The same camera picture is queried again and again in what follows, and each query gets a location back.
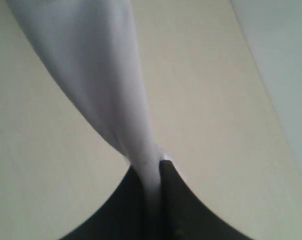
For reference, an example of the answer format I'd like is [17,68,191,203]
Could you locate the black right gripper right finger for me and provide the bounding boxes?
[159,160,250,240]

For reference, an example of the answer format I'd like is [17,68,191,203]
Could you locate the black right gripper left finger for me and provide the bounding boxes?
[62,167,144,240]

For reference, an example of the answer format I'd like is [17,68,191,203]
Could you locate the white t-shirt with red lettering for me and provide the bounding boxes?
[5,0,173,201]

